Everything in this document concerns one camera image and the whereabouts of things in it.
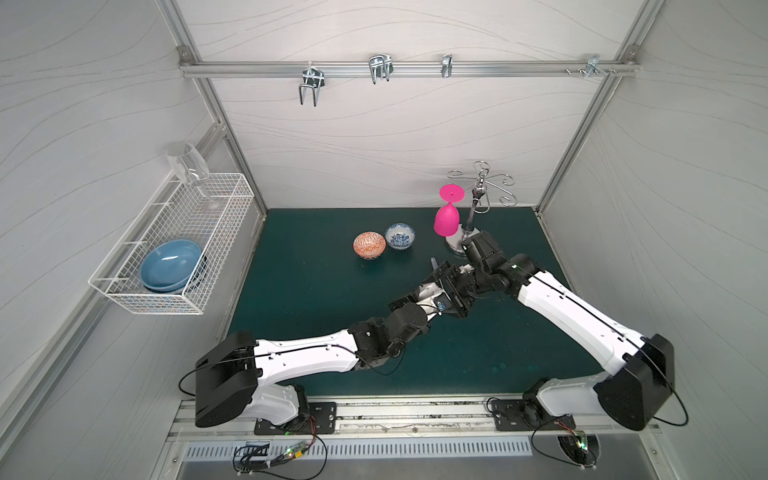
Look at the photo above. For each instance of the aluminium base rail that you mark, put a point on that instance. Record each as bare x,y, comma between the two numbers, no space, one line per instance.
398,416

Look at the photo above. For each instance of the pink wine glass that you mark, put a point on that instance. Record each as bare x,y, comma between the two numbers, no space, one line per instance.
447,219

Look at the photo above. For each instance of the chrome glass holder stand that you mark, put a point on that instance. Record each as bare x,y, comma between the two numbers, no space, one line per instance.
482,181

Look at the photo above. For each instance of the blue white patterned bowl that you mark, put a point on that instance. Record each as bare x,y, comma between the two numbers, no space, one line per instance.
400,236

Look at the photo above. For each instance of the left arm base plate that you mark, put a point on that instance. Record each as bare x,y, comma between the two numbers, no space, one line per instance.
316,417

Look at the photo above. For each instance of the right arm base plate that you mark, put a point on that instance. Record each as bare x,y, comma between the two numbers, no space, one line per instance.
517,415

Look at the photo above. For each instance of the white wire basket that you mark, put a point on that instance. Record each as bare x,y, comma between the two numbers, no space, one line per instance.
176,211

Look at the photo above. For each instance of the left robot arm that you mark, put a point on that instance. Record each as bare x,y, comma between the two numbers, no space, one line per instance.
244,374

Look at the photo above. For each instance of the small metal hook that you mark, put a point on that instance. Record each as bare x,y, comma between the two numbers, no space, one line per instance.
446,66

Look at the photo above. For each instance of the blue ceramic bowl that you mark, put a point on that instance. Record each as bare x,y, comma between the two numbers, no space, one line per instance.
171,266

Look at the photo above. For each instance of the red patterned bowl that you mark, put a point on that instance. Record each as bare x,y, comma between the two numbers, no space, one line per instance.
369,245

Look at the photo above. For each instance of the metal hook centre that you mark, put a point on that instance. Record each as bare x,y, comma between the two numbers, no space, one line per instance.
381,67

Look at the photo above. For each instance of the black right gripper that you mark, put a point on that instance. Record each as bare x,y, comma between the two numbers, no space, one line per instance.
477,243

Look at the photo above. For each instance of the double metal hook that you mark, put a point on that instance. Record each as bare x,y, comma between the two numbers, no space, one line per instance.
313,80

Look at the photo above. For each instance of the clear wine glass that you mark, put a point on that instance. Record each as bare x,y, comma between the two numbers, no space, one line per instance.
190,168

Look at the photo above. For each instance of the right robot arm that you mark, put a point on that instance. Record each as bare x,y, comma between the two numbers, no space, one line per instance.
637,376

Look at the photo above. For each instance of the metal hook right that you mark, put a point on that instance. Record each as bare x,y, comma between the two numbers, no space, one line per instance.
592,68

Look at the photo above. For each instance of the aluminium cross rail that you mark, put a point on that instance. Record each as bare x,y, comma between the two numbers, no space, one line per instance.
402,69

